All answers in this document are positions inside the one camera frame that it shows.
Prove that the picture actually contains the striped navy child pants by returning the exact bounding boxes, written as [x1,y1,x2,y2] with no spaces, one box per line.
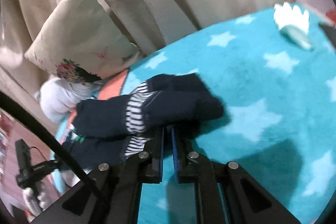
[62,73,224,169]

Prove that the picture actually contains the white plush pillow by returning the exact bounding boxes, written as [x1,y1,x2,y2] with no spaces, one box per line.
[34,77,103,123]

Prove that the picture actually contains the turquoise star cartoon blanket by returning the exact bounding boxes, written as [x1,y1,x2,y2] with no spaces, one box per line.
[55,2,336,224]

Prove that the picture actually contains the beige floral print pillow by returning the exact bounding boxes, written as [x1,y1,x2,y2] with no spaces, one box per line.
[25,0,142,84]

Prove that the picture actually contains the white plush toy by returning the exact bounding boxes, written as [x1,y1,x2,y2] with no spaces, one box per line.
[273,2,314,51]

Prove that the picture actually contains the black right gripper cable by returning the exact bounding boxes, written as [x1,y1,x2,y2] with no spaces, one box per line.
[0,91,103,193]

